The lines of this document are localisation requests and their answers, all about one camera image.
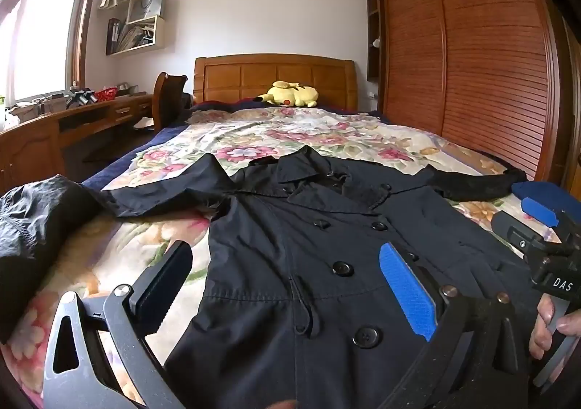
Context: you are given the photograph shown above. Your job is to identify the wooden slatted wardrobe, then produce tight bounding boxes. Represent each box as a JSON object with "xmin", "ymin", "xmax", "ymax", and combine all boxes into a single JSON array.
[{"xmin": 364, "ymin": 0, "xmax": 566, "ymax": 198}]

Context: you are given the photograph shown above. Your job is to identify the white wall shelf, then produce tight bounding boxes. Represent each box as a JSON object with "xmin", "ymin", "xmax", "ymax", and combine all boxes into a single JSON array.
[{"xmin": 105, "ymin": 0, "xmax": 171, "ymax": 56}]

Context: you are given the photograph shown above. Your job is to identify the wooden desk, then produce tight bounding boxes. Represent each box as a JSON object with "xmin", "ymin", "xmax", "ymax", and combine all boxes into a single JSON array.
[{"xmin": 0, "ymin": 93, "xmax": 155, "ymax": 198}]

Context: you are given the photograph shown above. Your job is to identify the black grippers on stand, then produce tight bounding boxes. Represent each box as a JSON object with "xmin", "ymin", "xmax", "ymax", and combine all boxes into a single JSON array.
[{"xmin": 67, "ymin": 89, "xmax": 98, "ymax": 108}]

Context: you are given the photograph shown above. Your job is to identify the wooden bed headboard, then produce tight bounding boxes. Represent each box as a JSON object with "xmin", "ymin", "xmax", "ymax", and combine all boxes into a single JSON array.
[{"xmin": 194, "ymin": 54, "xmax": 357, "ymax": 114}]

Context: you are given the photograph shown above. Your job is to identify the person's right hand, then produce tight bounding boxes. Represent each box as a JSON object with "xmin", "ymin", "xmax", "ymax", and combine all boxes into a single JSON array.
[{"xmin": 529, "ymin": 293, "xmax": 581, "ymax": 362}]

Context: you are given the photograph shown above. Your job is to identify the window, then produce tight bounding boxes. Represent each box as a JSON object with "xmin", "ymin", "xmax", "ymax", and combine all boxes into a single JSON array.
[{"xmin": 0, "ymin": 0, "xmax": 107, "ymax": 119}]

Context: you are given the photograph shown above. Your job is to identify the black crinkled jacket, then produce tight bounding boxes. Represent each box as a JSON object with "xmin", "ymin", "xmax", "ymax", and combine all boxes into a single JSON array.
[{"xmin": 0, "ymin": 175, "xmax": 107, "ymax": 344}]

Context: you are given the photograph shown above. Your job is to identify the yellow plush toy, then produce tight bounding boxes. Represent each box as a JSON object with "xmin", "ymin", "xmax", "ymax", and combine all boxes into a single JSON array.
[{"xmin": 254, "ymin": 81, "xmax": 320, "ymax": 108}]

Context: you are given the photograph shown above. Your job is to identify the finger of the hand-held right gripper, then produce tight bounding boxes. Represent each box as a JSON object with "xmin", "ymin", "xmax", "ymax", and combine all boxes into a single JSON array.
[
  {"xmin": 521, "ymin": 197, "xmax": 570, "ymax": 232},
  {"xmin": 491, "ymin": 210, "xmax": 545, "ymax": 260}
]

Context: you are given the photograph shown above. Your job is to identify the floral blanket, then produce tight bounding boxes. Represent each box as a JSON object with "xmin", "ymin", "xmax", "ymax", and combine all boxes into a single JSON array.
[{"xmin": 0, "ymin": 107, "xmax": 564, "ymax": 409}]

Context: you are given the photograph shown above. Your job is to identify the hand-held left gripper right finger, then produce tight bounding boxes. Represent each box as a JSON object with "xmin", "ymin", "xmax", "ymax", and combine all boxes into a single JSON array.
[{"xmin": 379, "ymin": 242, "xmax": 534, "ymax": 409}]

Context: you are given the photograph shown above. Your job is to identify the narrow wooden side shelf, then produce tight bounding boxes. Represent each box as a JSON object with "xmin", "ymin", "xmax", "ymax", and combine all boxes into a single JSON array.
[{"xmin": 366, "ymin": 0, "xmax": 382, "ymax": 83}]

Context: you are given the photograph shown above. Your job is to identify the black button coat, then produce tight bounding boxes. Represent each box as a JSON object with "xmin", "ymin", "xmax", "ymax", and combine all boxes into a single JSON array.
[{"xmin": 102, "ymin": 146, "xmax": 543, "ymax": 409}]

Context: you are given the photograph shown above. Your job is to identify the wooden chair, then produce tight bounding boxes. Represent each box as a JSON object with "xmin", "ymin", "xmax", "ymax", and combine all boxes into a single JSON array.
[{"xmin": 152, "ymin": 72, "xmax": 189, "ymax": 134}]

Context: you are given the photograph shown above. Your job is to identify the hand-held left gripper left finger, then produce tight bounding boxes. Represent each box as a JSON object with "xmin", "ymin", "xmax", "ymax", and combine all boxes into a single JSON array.
[{"xmin": 42, "ymin": 240, "xmax": 194, "ymax": 409}]

